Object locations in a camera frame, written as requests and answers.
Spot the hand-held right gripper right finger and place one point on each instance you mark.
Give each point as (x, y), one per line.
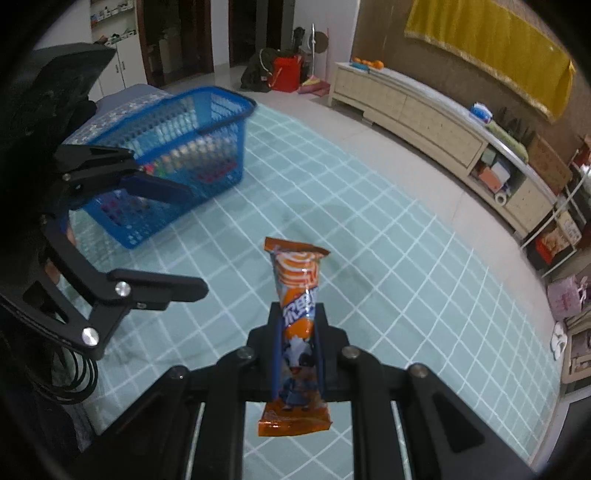
(321, 355)

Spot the white slippers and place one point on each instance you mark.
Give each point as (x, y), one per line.
(558, 341)

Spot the black bag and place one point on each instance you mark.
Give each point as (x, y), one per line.
(254, 69)

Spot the white paper roll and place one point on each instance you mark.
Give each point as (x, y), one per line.
(501, 196)

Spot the green folded cloth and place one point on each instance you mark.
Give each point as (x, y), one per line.
(508, 138)

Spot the white pole with disc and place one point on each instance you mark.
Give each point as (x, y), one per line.
(319, 44)

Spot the white cupboard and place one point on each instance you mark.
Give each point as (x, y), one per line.
(124, 64)

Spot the beige television cabinet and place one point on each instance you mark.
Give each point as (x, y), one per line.
(415, 110)

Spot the plate of oranges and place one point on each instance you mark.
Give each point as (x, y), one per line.
(369, 63)

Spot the boxes in cabinet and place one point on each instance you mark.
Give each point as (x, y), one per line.
(491, 177)

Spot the pink bag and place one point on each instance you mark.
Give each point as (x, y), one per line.
(565, 297)

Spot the long orange blue packet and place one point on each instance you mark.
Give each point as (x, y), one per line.
(298, 277)

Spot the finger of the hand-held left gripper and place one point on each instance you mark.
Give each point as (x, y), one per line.
(157, 189)
(157, 288)

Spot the blue plastic mesh basket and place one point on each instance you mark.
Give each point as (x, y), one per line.
(221, 152)

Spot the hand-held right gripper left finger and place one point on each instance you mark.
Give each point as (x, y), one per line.
(276, 350)

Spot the white shelf rack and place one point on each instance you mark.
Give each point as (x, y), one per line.
(558, 240)

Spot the blue white tissue box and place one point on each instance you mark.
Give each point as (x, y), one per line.
(481, 113)

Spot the brown cardboard box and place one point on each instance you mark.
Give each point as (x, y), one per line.
(549, 164)

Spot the dark wooden door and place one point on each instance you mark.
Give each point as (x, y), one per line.
(238, 32)
(152, 46)

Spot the yellow cloth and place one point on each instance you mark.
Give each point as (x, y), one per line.
(485, 41)

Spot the red bucket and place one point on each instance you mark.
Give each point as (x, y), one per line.
(286, 74)

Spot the teal checked tablecloth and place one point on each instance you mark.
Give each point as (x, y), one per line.
(392, 300)

